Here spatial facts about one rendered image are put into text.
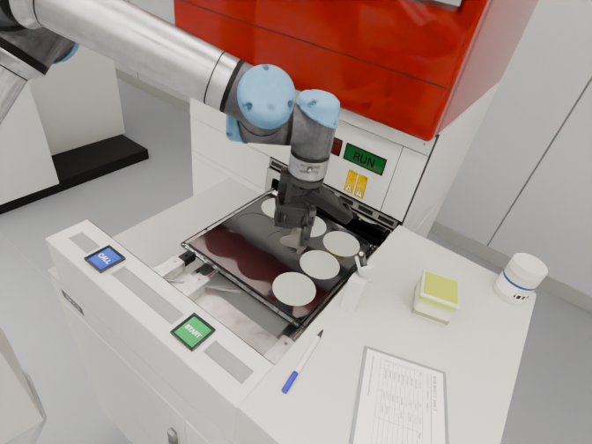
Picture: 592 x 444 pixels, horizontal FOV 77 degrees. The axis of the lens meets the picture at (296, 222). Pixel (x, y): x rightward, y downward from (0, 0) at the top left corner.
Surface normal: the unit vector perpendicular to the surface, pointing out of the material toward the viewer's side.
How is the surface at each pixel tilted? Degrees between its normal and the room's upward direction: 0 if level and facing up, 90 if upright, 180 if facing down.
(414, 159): 90
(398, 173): 90
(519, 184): 90
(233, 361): 0
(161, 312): 0
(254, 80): 55
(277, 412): 0
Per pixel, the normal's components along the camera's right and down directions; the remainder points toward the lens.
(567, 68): -0.58, 0.43
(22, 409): 0.69, 0.52
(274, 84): 0.17, 0.07
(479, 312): 0.14, -0.77
